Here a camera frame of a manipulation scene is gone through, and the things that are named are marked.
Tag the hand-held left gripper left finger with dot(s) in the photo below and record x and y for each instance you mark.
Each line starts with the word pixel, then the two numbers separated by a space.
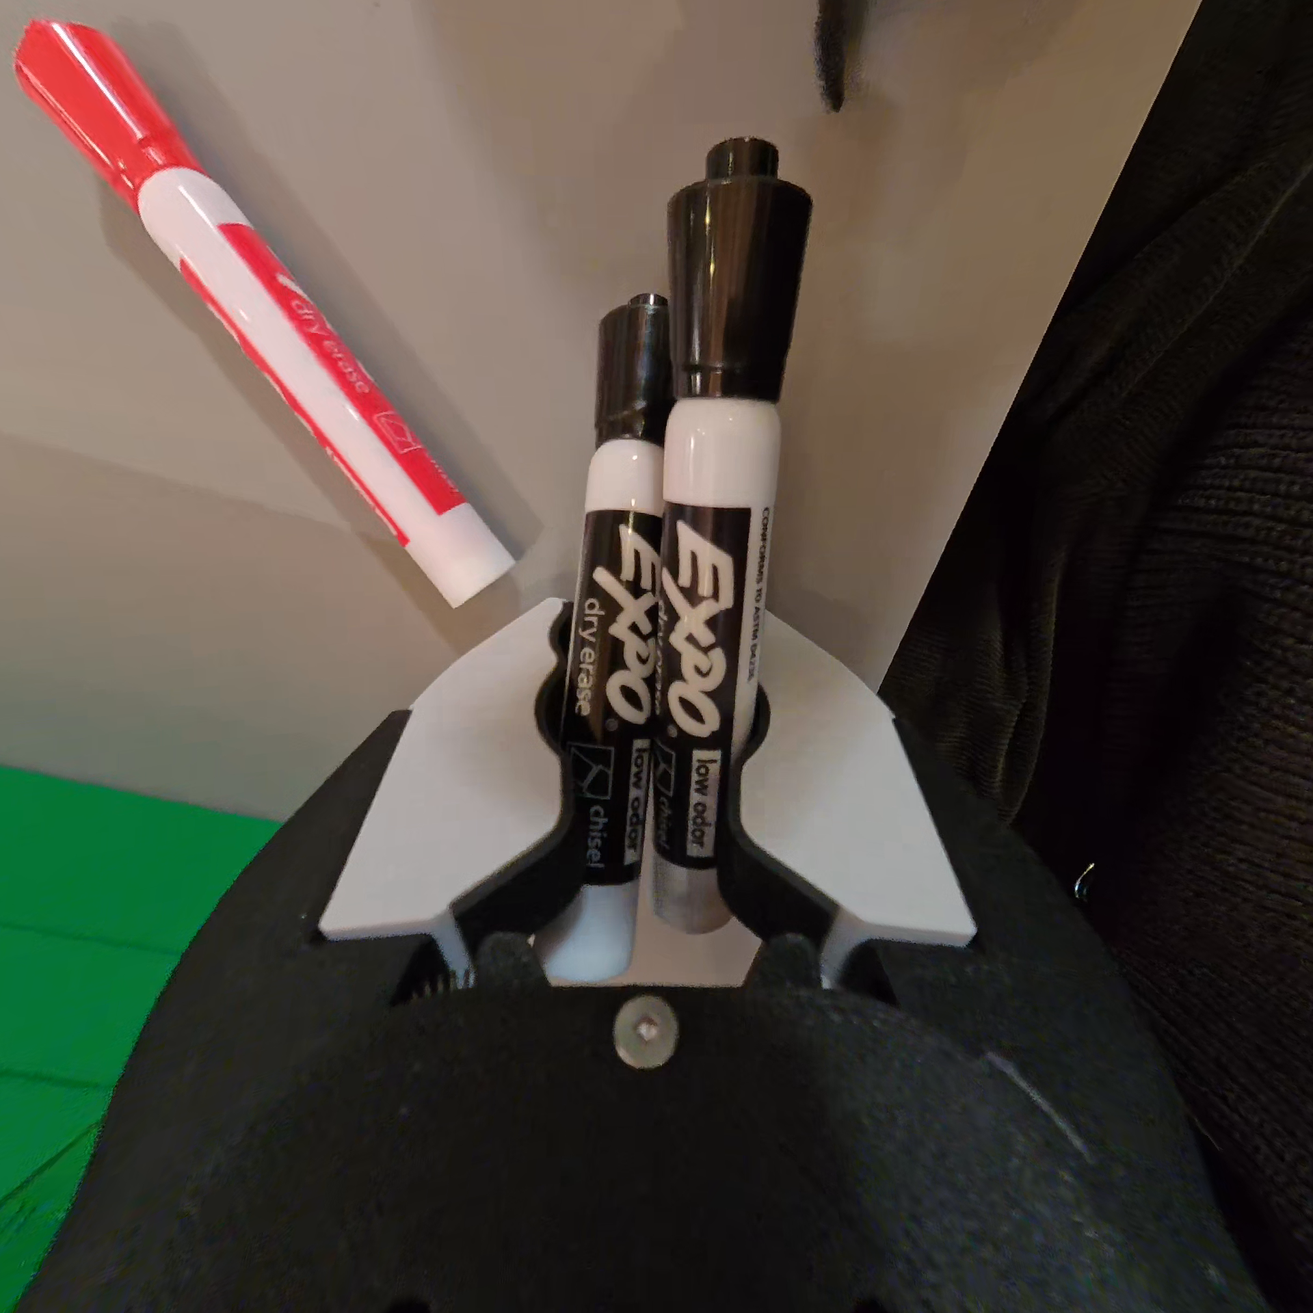
pixel 442 801

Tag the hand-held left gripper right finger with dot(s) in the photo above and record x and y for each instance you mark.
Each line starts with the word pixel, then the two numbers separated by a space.
pixel 851 821

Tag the black dry erase marker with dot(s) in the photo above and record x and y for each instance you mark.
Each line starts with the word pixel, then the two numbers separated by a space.
pixel 621 617
pixel 734 309

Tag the green plastic bin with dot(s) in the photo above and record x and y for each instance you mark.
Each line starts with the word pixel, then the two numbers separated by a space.
pixel 93 923

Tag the red dry erase marker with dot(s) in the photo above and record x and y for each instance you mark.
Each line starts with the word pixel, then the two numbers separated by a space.
pixel 257 309

